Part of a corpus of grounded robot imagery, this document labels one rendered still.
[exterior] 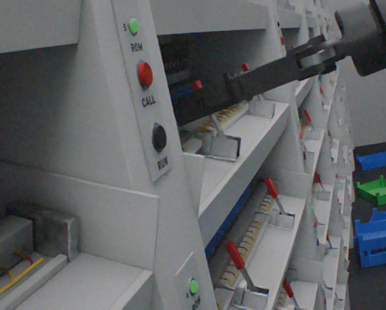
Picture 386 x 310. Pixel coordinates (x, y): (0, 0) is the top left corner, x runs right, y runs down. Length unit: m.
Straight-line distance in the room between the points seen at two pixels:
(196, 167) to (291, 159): 0.62
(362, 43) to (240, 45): 0.51
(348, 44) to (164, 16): 0.18
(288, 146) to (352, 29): 0.53
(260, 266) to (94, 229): 0.44
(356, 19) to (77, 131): 0.30
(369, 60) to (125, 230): 0.30
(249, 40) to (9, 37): 0.77
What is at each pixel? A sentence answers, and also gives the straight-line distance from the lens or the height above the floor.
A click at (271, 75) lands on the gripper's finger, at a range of 0.50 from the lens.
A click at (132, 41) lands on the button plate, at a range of 0.35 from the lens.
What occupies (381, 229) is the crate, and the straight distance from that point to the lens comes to 2.54.
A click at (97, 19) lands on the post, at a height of 1.08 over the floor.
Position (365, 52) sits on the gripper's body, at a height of 1.02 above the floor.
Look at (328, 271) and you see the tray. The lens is 1.56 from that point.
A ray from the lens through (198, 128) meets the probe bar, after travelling 0.66.
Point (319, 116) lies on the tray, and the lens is 1.70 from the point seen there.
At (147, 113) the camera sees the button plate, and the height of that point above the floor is 1.02.
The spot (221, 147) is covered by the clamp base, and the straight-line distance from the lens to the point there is 0.57.
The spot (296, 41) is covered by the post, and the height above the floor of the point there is 1.03.
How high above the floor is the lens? 1.05
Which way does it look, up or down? 10 degrees down
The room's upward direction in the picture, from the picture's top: 12 degrees counter-clockwise
